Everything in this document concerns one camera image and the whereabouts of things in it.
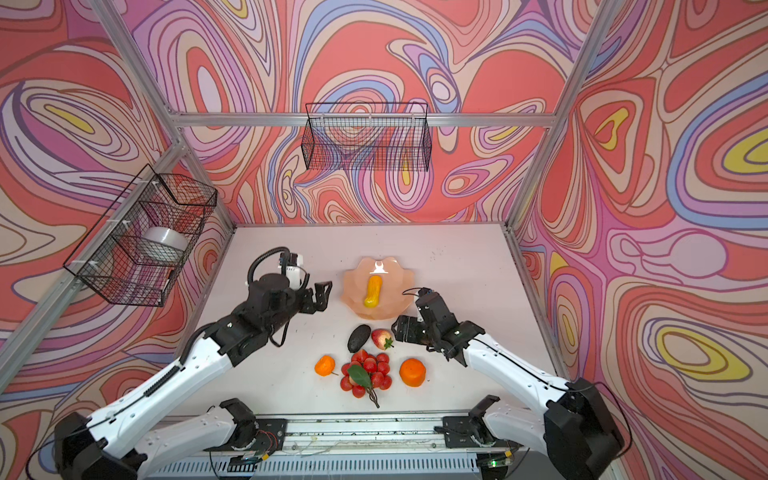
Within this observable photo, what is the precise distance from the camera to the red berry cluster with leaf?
767 mm

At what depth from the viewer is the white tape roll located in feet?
2.34

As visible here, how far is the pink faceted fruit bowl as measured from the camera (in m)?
0.95
